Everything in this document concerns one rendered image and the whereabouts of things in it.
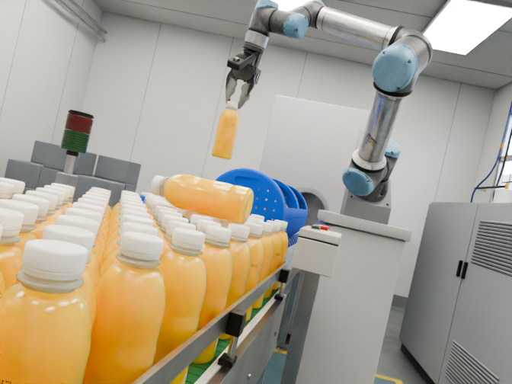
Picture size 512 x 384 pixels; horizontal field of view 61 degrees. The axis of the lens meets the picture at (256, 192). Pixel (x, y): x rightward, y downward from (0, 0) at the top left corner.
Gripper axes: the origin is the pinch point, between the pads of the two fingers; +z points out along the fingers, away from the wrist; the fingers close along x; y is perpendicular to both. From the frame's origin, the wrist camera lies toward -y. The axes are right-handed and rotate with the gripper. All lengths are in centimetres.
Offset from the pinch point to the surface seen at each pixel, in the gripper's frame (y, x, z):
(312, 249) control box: -40, -47, 25
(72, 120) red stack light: -52, 18, 16
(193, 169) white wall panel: 458, 206, 128
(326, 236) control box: -39, -49, 21
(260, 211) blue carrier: -5.2, -23.5, 30.2
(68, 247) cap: -118, -38, 9
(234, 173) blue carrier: -4.2, -10.0, 21.8
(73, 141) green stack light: -53, 16, 21
